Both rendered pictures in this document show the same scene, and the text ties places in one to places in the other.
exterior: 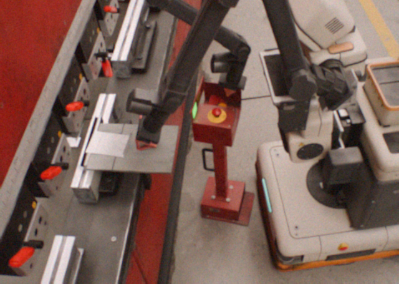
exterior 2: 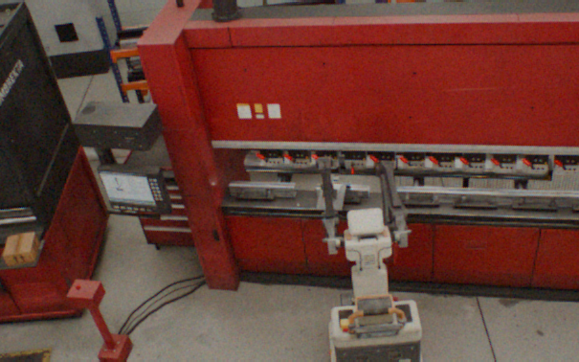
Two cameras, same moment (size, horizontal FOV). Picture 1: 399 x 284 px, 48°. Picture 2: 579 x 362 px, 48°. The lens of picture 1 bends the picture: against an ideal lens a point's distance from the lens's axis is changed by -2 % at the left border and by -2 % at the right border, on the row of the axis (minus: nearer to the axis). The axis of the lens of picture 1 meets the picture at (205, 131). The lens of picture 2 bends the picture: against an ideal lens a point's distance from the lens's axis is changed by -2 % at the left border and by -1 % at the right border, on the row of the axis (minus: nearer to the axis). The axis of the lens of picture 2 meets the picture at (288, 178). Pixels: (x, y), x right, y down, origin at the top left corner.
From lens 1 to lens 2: 398 cm
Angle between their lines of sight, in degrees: 64
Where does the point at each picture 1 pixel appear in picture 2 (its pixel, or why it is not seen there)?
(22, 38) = (307, 125)
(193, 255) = not seen: hidden behind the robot
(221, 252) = not seen: hidden behind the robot
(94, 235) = (300, 199)
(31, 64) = (307, 133)
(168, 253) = (347, 283)
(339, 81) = (328, 235)
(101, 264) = (288, 202)
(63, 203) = not seen: hidden behind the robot
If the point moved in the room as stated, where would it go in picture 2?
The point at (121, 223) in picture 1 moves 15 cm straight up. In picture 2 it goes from (305, 206) to (303, 191)
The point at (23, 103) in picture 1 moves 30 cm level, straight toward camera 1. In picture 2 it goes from (295, 136) to (256, 152)
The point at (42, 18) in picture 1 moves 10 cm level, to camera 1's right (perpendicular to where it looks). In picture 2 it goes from (322, 129) to (323, 138)
